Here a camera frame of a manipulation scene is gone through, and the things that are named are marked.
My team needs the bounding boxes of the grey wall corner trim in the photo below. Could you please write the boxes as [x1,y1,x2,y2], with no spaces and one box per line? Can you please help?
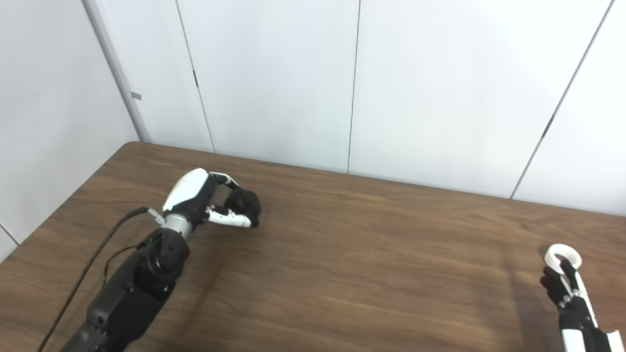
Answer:
[82,0,151,143]

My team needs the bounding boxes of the round black plastic part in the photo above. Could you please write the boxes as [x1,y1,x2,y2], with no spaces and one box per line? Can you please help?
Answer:
[224,188,262,228]

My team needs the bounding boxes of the white plastic ring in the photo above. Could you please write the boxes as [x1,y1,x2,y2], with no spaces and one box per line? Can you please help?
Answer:
[545,243,582,272]

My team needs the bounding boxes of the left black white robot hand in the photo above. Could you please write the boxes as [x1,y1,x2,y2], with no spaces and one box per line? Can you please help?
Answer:
[162,168,260,229]

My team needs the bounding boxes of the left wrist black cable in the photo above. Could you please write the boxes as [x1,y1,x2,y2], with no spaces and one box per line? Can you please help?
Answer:
[37,207,165,352]

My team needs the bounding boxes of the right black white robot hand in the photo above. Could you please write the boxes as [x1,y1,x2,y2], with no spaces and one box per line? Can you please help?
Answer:
[540,258,624,352]

